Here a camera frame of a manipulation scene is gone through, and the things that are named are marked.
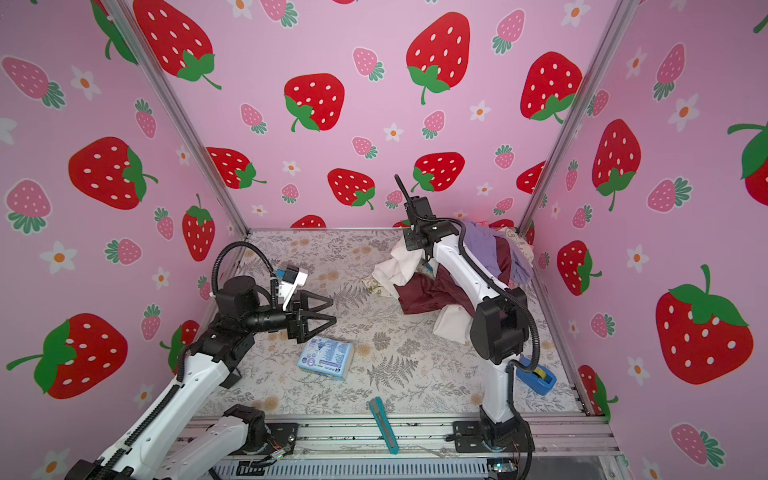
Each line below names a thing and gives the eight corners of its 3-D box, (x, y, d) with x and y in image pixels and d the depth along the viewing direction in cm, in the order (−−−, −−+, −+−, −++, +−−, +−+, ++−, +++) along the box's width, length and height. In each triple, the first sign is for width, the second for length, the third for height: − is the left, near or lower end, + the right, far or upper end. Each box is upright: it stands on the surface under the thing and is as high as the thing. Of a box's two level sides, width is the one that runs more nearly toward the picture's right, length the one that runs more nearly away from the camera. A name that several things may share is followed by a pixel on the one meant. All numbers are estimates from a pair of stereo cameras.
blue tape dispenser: (509, 375, 86) (514, 368, 82) (517, 360, 89) (523, 353, 85) (542, 399, 82) (550, 393, 78) (550, 383, 85) (558, 377, 81)
